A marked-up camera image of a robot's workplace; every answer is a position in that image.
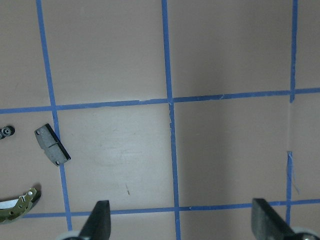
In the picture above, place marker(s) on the black bearing gear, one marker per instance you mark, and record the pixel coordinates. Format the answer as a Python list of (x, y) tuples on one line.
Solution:
[(7, 131)]

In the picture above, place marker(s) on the brown paper table cover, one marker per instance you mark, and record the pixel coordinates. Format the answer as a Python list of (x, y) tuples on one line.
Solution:
[(178, 112)]

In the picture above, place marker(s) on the olive brake shoe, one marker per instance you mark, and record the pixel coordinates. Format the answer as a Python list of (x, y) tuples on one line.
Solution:
[(15, 207)]

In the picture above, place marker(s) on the black brake pad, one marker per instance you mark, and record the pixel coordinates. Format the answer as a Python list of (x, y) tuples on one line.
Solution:
[(51, 145)]

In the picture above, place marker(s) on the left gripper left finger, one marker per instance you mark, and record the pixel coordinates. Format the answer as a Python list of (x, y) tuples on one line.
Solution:
[(98, 224)]

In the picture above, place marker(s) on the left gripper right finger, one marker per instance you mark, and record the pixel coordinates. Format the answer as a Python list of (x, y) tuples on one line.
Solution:
[(267, 224)]

